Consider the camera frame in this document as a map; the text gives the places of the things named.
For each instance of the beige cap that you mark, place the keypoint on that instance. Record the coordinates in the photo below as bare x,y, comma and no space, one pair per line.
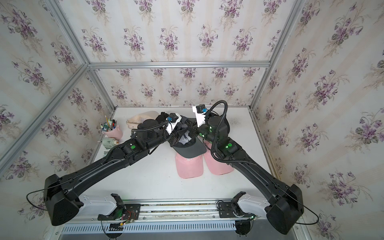
133,122

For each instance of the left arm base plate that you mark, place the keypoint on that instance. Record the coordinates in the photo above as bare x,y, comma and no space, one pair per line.
128,213

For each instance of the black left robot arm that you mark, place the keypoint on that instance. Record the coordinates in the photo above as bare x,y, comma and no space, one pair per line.
62,194

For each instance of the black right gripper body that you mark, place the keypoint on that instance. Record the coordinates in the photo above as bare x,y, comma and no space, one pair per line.
205,132

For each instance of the green tape dispenser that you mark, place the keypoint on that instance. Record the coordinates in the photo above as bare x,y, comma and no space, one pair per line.
109,143

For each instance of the black cap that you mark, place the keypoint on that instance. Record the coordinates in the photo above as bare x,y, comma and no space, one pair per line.
214,120
163,117

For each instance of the dark grey baseball cap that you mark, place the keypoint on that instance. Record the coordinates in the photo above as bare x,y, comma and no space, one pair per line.
189,147

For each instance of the aluminium rail frame front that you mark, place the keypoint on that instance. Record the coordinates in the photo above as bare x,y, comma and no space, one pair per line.
154,217

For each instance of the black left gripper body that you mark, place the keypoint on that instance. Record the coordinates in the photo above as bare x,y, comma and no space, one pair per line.
172,139

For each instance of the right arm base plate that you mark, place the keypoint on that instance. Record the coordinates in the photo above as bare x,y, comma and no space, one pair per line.
227,210

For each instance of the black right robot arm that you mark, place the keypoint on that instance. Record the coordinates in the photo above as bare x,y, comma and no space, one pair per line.
285,203

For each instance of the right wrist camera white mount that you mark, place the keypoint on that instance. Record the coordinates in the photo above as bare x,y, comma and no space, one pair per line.
200,113

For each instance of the pink cap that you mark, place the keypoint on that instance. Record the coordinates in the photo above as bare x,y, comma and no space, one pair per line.
215,167
189,168

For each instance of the pink pen cup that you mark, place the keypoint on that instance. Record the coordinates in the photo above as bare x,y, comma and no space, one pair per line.
111,129

